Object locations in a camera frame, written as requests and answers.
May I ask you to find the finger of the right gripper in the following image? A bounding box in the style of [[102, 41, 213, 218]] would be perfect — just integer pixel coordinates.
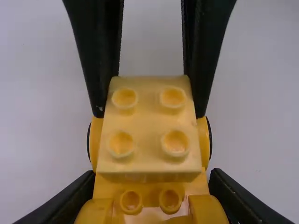
[[181, 0, 235, 120], [60, 0, 124, 119]]

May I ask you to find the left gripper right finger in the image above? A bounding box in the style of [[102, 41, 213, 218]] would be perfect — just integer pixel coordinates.
[[208, 168, 298, 224]]

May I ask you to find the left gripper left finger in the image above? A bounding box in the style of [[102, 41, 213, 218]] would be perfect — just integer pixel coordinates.
[[14, 170, 97, 224]]

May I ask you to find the yellow toy car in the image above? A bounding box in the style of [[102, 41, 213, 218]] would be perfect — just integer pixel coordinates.
[[74, 115, 231, 224]]

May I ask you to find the yellow toy brick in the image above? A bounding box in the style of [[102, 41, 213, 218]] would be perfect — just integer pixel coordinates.
[[95, 74, 203, 184]]

